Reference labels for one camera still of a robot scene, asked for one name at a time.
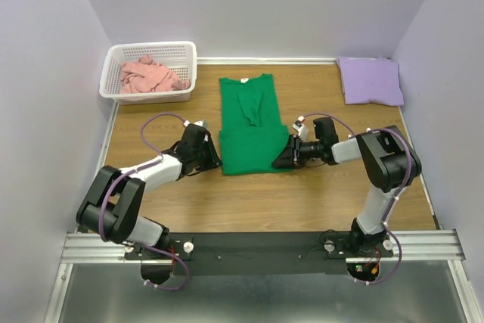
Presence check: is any green t-shirt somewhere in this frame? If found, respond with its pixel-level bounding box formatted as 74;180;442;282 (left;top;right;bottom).
219;74;289;175

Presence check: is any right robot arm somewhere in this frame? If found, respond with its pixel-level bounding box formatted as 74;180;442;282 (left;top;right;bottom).
271;116;422;257

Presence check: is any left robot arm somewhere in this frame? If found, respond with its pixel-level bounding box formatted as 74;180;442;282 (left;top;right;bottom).
76;121;222;253

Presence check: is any folded purple t-shirt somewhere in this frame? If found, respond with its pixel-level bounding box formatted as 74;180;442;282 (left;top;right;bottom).
337;57;405;107

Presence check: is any pink t-shirt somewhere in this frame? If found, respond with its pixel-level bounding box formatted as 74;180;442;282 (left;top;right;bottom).
119;54;191;94

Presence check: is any white plastic basket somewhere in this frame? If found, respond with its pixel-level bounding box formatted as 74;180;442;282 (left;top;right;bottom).
99;41;197;104

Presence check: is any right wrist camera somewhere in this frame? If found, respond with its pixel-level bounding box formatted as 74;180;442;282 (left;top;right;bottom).
292;116;309;141

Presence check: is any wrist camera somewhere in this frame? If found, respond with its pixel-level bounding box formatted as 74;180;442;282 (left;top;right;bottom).
292;116;309;141
183;120;208;129

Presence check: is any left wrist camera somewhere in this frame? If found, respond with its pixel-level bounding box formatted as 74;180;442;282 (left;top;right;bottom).
183;120;208;129

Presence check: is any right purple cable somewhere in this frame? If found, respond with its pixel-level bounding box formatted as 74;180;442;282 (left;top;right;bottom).
298;112;414;286

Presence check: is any purple cable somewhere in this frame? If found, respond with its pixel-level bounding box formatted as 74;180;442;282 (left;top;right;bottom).
298;112;414;286
98;112;190;243

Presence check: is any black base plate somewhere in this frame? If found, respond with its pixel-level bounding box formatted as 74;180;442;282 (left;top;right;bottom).
125;230;393;281

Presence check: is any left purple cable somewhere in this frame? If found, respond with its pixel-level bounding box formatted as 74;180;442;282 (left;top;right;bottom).
98;112;190;243

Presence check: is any aluminium rail frame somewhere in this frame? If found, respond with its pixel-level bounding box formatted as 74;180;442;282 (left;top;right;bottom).
43;57;484;323

